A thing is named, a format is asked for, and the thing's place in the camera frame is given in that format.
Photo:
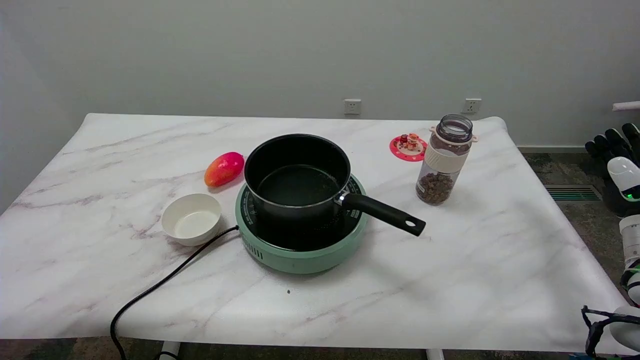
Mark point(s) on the white table leg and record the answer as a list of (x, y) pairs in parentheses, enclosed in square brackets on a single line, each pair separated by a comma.
[(435, 354), (170, 350)]

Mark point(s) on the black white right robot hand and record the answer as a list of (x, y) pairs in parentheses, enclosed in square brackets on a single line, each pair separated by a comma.
[(622, 170)]

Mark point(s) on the white ceramic bowl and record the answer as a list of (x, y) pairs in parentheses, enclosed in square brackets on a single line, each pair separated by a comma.
[(191, 220)]

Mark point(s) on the floor air vent grille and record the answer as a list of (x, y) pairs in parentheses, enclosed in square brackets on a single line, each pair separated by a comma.
[(572, 193)]

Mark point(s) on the clear bottle with brown pellets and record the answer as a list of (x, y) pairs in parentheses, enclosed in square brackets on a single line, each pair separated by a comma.
[(441, 165)]

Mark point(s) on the red orange mango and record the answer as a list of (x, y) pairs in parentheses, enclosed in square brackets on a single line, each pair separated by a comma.
[(223, 169)]

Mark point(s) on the red coaster with small figurines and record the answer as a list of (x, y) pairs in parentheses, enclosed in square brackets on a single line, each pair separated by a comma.
[(406, 149)]

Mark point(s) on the green round induction cooker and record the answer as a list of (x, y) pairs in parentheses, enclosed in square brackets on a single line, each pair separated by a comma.
[(300, 255)]

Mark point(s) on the white horizontal rod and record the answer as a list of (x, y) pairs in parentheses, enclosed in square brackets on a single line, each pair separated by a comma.
[(627, 105)]

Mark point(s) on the white wall socket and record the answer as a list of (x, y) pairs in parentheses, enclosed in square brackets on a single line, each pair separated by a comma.
[(471, 105), (352, 106)]

